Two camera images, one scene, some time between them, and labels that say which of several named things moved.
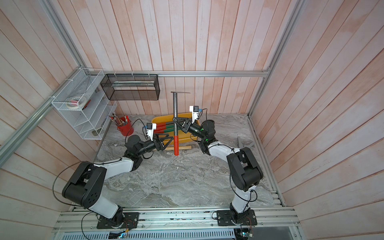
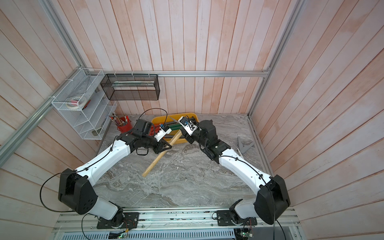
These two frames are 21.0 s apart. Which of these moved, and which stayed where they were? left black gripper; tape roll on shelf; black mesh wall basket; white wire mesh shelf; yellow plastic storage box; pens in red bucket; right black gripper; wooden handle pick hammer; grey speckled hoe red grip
Moved: right black gripper; grey speckled hoe red grip; wooden handle pick hammer
Stayed: yellow plastic storage box; left black gripper; white wire mesh shelf; pens in red bucket; tape roll on shelf; black mesh wall basket
